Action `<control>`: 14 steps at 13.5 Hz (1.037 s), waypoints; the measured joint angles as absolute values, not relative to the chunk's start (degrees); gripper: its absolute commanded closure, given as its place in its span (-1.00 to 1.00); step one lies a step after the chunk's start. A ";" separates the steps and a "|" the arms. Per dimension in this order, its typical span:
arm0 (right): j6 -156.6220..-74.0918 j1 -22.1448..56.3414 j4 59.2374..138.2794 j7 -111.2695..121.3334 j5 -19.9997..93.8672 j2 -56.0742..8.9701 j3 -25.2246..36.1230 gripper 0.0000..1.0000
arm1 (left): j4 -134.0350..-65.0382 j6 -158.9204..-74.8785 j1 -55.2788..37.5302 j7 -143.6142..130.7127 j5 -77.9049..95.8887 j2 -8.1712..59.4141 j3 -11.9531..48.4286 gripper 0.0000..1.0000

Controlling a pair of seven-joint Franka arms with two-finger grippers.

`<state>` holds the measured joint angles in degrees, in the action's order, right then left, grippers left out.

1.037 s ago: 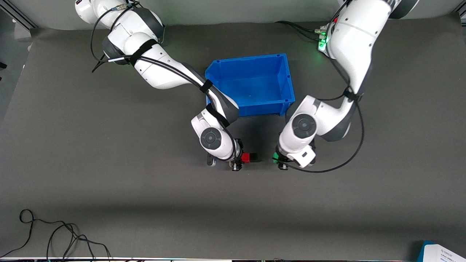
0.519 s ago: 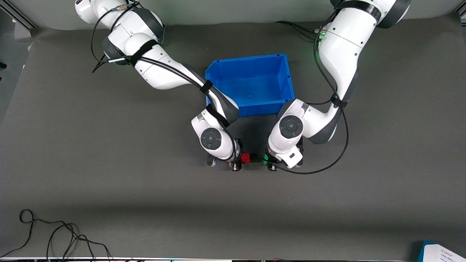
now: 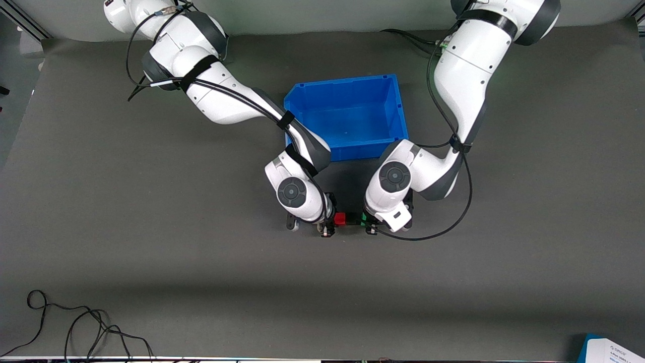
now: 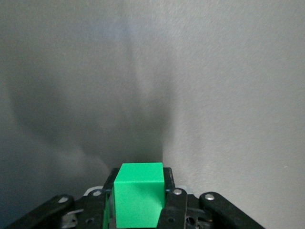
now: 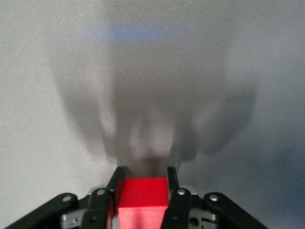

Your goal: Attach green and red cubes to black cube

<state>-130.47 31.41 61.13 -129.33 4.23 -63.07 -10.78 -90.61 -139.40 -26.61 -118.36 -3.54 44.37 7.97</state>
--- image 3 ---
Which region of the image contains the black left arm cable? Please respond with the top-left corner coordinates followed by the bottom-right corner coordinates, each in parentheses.
top-left (373, 18), bottom-right (474, 242)

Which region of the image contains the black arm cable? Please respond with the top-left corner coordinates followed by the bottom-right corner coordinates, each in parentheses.
top-left (373, 18), bottom-right (474, 242)
top-left (126, 0), bottom-right (329, 215)

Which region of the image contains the thin black loose cable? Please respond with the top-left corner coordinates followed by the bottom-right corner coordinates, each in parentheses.
top-left (63, 309), bottom-right (155, 363)
top-left (0, 289), bottom-right (109, 357)

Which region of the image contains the blue plastic storage bin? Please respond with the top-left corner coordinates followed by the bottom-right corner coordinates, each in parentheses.
top-left (284, 74), bottom-right (409, 163)

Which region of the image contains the black left base cable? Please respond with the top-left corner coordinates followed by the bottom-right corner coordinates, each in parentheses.
top-left (380, 28), bottom-right (446, 55)

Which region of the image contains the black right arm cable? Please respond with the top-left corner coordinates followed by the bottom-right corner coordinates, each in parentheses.
top-left (126, 0), bottom-right (329, 215)

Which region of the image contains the blue box with white label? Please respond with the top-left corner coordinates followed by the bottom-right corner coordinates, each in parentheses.
top-left (576, 333), bottom-right (645, 363)

